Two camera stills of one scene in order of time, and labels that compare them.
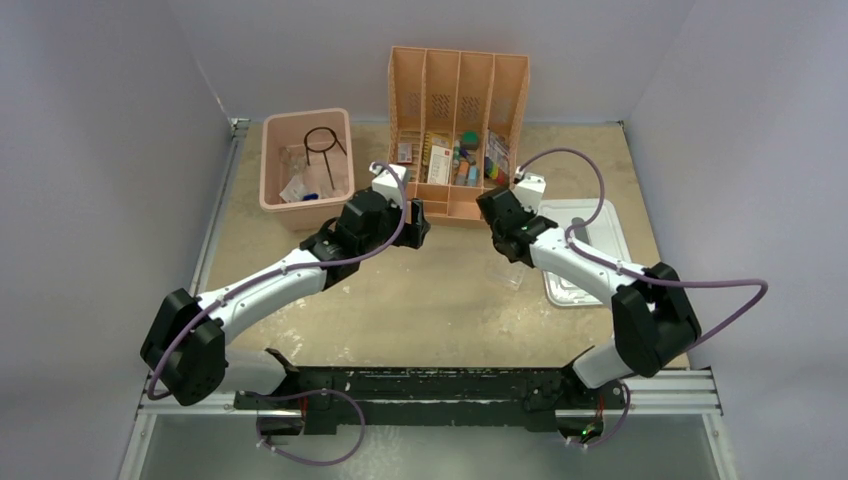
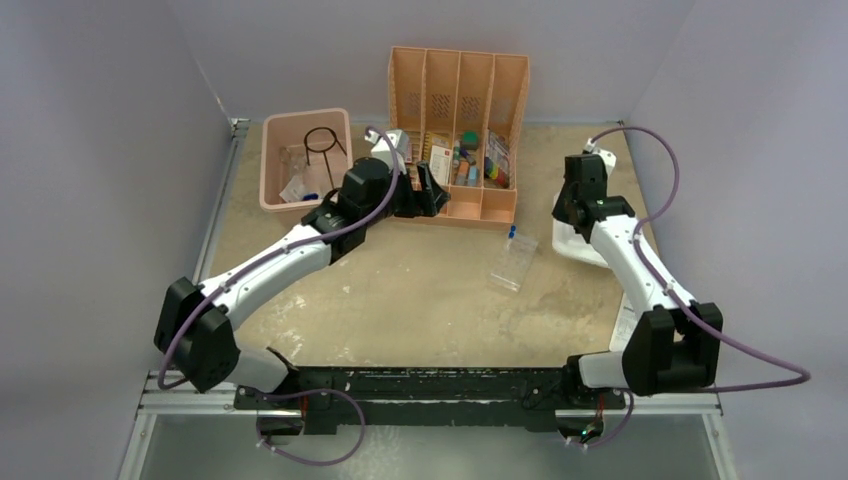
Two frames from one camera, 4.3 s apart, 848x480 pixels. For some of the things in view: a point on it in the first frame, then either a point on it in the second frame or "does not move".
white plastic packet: (294, 190) does not move
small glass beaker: (295, 158) does not move
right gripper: (530, 215) -> (560, 211)
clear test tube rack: (510, 277) does not move
